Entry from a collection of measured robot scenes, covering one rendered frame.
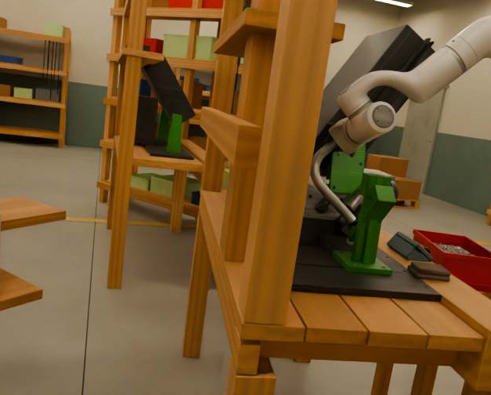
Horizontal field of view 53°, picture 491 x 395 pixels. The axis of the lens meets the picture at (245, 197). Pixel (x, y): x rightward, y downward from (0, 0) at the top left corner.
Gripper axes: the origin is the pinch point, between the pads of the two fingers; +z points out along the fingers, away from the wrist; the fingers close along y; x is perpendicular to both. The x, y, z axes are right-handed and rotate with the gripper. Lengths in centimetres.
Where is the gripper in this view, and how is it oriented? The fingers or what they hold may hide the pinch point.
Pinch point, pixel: (334, 143)
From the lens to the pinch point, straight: 160.2
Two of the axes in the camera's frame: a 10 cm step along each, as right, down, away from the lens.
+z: -2.2, 1.1, 9.7
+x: -7.5, 6.1, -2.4
